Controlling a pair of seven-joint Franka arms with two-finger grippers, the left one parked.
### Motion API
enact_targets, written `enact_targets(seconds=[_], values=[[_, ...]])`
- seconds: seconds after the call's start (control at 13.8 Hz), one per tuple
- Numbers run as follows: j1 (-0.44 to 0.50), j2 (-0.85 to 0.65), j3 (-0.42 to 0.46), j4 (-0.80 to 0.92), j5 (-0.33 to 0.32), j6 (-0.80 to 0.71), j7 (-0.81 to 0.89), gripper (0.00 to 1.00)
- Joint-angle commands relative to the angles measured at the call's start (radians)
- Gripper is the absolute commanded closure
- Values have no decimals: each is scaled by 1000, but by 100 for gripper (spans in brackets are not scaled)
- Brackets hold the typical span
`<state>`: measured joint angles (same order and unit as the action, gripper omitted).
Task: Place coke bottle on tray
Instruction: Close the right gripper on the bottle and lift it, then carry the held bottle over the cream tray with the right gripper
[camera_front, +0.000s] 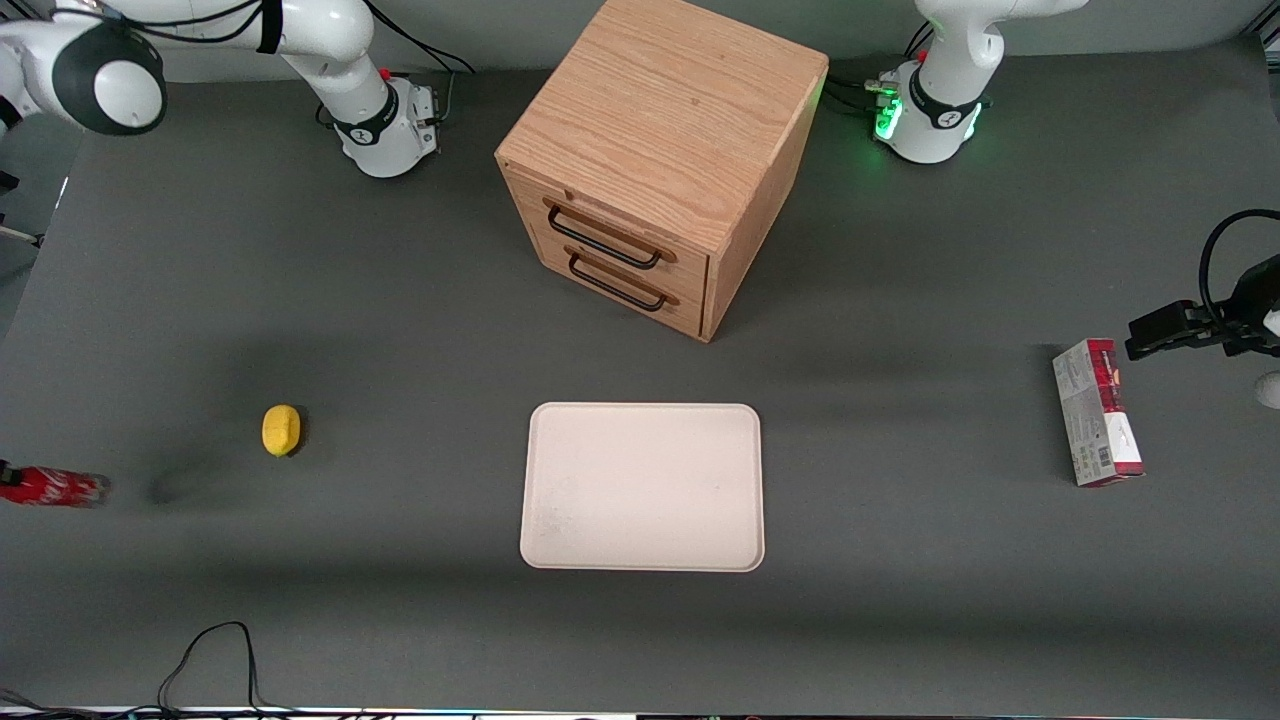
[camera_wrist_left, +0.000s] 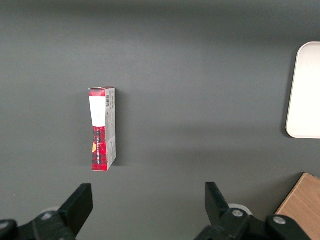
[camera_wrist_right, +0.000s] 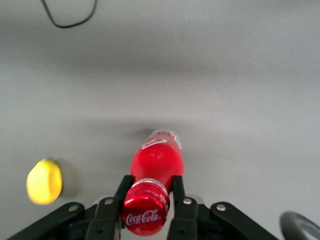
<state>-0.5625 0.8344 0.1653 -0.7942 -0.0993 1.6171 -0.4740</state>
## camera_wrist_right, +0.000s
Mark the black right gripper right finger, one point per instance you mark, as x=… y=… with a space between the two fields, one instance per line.
x=183 y=217

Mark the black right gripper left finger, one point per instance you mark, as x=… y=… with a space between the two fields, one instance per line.
x=107 y=217

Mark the red coke bottle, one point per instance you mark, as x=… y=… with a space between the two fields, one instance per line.
x=156 y=162

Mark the yellow lemon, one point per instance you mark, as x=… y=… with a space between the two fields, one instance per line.
x=45 y=182

